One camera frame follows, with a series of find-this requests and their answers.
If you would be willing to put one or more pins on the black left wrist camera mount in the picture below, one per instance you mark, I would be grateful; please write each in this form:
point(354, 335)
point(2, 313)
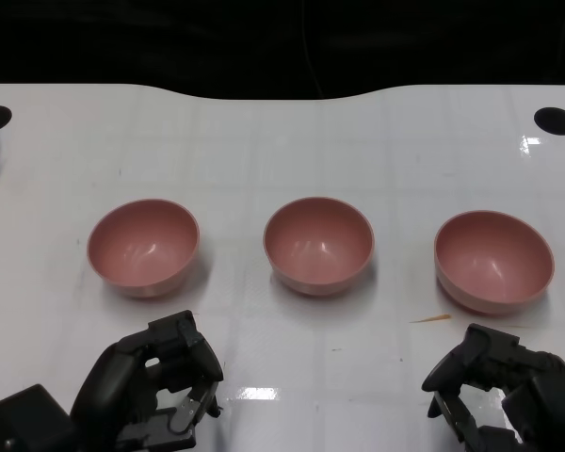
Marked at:
point(28, 419)

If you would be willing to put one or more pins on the pink plastic bowl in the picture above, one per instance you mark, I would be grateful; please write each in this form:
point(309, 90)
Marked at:
point(494, 263)
point(143, 249)
point(318, 247)

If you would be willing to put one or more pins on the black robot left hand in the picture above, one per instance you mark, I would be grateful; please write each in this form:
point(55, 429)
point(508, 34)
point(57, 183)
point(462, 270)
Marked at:
point(122, 376)

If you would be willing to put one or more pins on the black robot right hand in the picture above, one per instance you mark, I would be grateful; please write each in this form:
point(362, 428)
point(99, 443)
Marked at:
point(541, 391)

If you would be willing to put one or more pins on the thin orange sliver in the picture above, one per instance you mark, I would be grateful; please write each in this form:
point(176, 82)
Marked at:
point(435, 318)

